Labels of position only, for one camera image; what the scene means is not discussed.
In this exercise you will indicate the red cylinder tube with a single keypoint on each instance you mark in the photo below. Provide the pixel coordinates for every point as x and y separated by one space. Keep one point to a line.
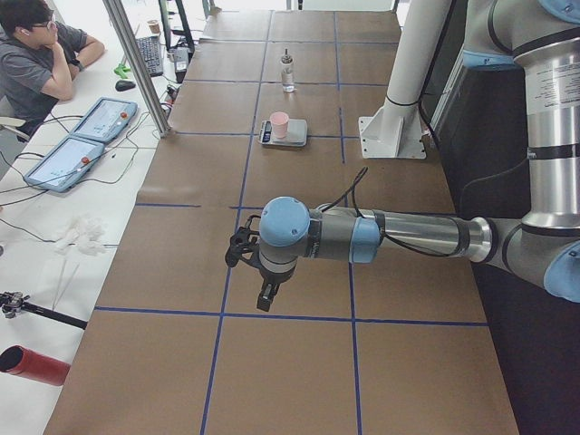
19 361

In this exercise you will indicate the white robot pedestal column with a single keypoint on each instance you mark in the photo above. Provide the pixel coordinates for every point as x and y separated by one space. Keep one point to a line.
394 131

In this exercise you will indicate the paper coffee cup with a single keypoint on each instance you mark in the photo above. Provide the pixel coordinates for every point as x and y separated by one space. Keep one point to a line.
154 26

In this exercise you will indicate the right teach pendant tablet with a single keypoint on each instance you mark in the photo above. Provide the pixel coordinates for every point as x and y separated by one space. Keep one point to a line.
105 120

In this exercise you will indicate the crumpled white tissue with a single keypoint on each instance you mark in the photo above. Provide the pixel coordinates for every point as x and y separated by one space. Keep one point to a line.
84 233

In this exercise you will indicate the seated person grey shirt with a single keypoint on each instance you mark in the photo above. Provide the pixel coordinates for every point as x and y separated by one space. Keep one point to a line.
40 58

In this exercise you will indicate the pink plastic cup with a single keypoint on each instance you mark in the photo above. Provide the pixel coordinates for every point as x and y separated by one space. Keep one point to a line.
279 121

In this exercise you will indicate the black computer keyboard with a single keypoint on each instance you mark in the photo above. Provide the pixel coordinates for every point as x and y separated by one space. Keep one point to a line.
150 51

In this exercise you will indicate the black tripod stand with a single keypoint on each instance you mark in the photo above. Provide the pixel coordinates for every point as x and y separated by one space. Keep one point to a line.
12 304

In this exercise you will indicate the glass sauce bottle metal spout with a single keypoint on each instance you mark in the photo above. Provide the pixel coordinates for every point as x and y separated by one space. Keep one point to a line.
287 72

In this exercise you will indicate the green plastic tool handle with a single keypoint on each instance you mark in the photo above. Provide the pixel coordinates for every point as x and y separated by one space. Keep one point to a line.
122 71

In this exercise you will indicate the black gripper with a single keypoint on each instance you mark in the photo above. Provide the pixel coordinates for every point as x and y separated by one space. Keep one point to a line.
273 278

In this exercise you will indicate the left teach pendant tablet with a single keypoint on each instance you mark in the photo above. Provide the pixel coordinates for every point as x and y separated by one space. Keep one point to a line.
65 165

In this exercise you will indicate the white digital kitchen scale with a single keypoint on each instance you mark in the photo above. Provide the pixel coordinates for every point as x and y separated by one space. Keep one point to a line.
296 134

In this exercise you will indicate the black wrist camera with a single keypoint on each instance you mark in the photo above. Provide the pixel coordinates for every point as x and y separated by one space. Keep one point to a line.
244 246

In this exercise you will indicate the teach pendant tablet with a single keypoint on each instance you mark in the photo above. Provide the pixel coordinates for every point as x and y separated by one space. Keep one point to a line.
105 120
65 165

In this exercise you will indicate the black computer mouse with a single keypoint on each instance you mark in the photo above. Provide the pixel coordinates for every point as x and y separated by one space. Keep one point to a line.
124 85

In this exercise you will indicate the aluminium frame post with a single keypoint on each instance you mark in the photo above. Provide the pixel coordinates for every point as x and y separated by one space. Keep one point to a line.
122 27

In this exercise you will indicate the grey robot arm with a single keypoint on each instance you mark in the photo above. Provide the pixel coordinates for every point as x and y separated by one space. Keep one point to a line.
522 217

